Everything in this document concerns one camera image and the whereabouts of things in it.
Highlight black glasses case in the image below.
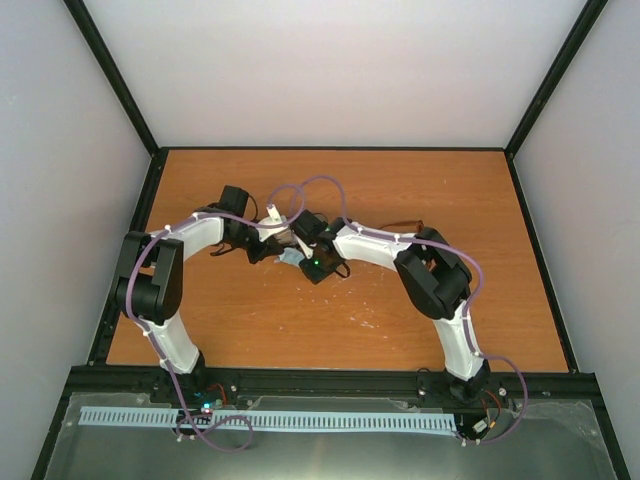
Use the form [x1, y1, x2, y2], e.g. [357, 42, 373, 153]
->
[269, 226, 299, 248]

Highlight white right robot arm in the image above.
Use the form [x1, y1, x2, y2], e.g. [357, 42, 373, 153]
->
[291, 211, 490, 404]

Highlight brown sunglasses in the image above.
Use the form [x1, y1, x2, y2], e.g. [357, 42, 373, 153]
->
[379, 220, 425, 234]

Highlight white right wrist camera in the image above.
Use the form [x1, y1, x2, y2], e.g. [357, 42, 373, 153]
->
[294, 235, 314, 259]

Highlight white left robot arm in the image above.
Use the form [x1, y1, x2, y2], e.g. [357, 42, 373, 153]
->
[109, 185, 284, 403]

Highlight light blue cleaning cloth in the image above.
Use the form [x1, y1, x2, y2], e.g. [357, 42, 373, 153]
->
[274, 247, 306, 268]

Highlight black aluminium frame rail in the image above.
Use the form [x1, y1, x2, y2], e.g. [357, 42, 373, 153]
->
[63, 365, 601, 409]

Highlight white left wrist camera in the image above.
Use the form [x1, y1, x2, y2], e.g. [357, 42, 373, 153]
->
[256, 204, 289, 241]

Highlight light blue cable duct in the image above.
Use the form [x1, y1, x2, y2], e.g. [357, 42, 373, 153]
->
[78, 406, 456, 436]

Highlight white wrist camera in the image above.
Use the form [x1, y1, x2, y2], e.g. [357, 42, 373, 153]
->
[294, 235, 314, 259]
[256, 204, 289, 241]

